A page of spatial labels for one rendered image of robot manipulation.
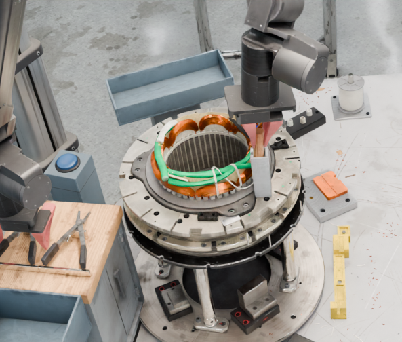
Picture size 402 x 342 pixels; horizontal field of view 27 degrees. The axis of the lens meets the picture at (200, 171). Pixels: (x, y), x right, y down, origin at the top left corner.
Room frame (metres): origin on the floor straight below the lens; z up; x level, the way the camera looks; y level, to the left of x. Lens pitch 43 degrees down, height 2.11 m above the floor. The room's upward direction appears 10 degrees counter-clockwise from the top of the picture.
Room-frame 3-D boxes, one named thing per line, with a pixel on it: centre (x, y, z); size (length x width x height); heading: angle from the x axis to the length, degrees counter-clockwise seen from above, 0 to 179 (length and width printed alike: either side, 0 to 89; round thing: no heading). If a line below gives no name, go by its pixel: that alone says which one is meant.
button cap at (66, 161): (1.24, 0.25, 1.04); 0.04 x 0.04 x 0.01
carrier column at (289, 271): (1.05, -0.13, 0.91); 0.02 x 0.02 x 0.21
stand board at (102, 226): (1.00, 0.27, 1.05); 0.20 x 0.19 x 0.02; 161
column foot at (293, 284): (1.05, -0.13, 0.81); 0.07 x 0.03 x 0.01; 159
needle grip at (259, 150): (1.01, -0.10, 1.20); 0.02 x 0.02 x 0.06
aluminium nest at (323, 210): (1.27, -0.25, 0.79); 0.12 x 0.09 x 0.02; 17
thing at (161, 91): (1.41, 0.03, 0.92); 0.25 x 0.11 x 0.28; 99
